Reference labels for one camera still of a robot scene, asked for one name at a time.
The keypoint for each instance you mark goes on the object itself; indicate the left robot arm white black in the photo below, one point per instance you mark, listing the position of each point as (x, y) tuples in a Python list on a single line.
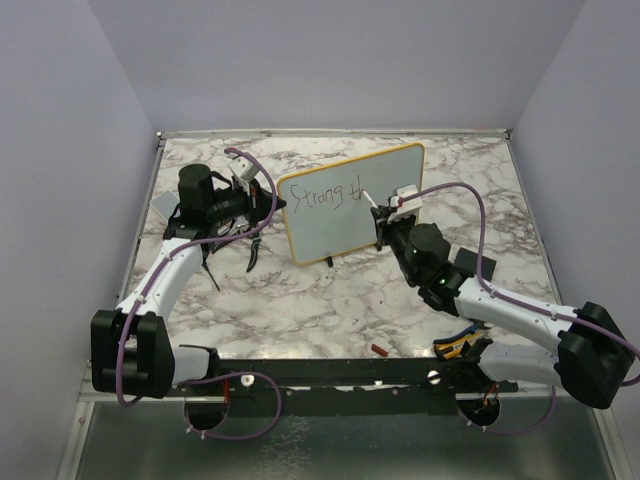
[(131, 353)]

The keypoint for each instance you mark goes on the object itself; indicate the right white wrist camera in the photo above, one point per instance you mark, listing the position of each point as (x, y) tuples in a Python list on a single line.
[(401, 207)]

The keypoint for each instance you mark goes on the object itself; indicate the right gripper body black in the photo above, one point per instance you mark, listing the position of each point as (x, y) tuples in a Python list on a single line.
[(397, 234)]

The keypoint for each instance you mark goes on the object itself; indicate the black pruning shears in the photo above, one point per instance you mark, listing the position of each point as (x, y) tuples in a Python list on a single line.
[(256, 239)]

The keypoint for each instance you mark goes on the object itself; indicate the yellow framed whiteboard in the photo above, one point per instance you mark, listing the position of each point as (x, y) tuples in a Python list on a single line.
[(326, 215)]

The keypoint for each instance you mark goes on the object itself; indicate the aluminium table frame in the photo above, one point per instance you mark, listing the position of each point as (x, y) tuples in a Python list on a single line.
[(315, 311)]

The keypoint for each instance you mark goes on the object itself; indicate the red marker cap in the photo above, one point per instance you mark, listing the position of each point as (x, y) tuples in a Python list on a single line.
[(379, 350)]

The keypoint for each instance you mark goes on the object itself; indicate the grey white small device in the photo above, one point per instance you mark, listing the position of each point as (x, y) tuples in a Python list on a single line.
[(165, 204)]

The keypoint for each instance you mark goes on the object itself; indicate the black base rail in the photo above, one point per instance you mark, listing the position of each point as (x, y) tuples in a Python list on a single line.
[(351, 387)]

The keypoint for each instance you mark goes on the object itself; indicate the yellow black utility knife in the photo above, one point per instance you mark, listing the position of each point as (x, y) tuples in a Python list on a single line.
[(456, 345)]

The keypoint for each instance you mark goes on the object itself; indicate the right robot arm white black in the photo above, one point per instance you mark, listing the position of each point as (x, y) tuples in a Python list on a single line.
[(578, 349)]

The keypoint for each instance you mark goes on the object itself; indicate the white marker pen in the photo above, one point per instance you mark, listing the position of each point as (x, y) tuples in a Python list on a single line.
[(369, 199)]

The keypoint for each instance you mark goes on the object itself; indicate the black flat box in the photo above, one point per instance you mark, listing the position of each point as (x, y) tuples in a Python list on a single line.
[(469, 261)]

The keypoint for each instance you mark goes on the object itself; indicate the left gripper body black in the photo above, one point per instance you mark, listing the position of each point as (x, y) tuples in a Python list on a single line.
[(227, 205)]

